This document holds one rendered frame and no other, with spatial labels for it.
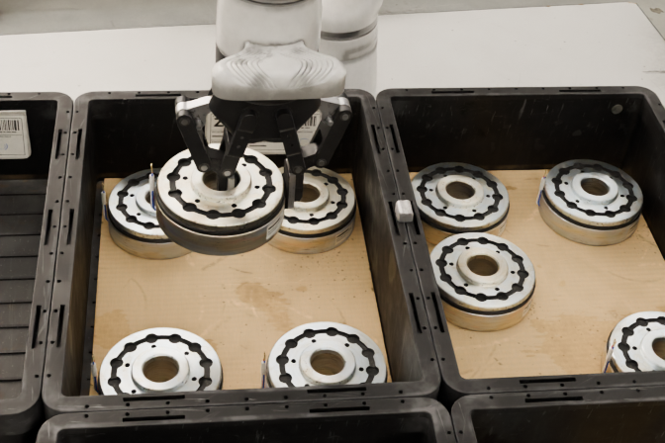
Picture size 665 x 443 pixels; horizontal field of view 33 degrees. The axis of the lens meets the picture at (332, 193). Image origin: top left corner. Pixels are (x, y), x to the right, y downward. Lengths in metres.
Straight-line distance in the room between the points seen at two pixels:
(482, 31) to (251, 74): 0.99
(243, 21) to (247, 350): 0.35
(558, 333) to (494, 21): 0.77
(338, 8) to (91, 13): 1.81
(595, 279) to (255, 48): 0.49
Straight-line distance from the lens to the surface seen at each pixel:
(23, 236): 1.12
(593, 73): 1.65
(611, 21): 1.79
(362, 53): 1.31
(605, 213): 1.15
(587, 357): 1.04
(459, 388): 0.86
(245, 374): 0.98
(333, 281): 1.06
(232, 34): 0.77
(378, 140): 1.07
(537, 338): 1.05
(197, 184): 0.88
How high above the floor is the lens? 1.58
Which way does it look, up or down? 40 degrees down
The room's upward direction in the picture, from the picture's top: 5 degrees clockwise
